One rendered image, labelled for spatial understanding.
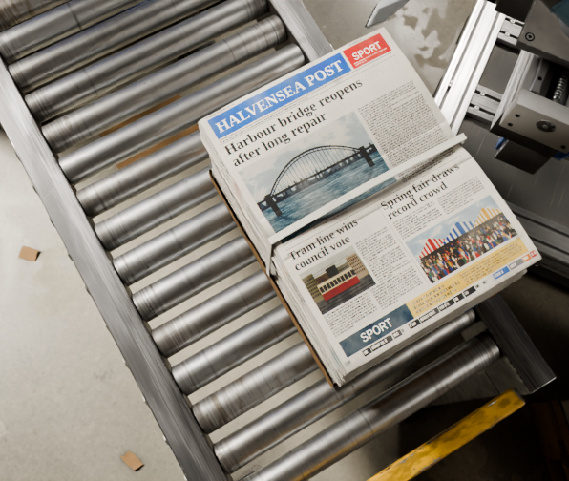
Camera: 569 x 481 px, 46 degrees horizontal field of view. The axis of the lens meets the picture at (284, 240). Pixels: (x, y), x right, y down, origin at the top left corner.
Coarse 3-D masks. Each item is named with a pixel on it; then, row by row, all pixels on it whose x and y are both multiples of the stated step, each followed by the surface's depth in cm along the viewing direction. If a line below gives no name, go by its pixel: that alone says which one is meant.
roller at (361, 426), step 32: (448, 352) 104; (480, 352) 103; (416, 384) 101; (448, 384) 102; (352, 416) 100; (384, 416) 99; (320, 448) 98; (352, 448) 99; (256, 480) 96; (288, 480) 96
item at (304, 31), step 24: (288, 0) 118; (288, 24) 117; (312, 24) 117; (312, 48) 116; (480, 312) 104; (504, 312) 104; (504, 336) 103; (528, 336) 104; (504, 360) 104; (528, 360) 103; (504, 384) 109; (528, 384) 102
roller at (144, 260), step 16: (208, 208) 108; (224, 208) 107; (192, 224) 106; (208, 224) 106; (224, 224) 107; (160, 240) 105; (176, 240) 105; (192, 240) 106; (208, 240) 108; (128, 256) 105; (144, 256) 104; (160, 256) 105; (176, 256) 106; (128, 272) 104; (144, 272) 105
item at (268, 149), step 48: (384, 48) 90; (288, 96) 87; (336, 96) 87; (384, 96) 88; (240, 144) 86; (288, 144) 86; (336, 144) 86; (384, 144) 86; (240, 192) 84; (288, 192) 84
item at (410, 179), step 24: (408, 144) 87; (432, 144) 87; (456, 144) 87; (360, 168) 85; (384, 168) 86; (432, 168) 86; (312, 192) 84; (336, 192) 84; (384, 192) 85; (408, 192) 85; (288, 216) 83; (336, 216) 83; (360, 216) 84; (264, 240) 87; (288, 240) 82; (312, 240) 82; (264, 264) 101
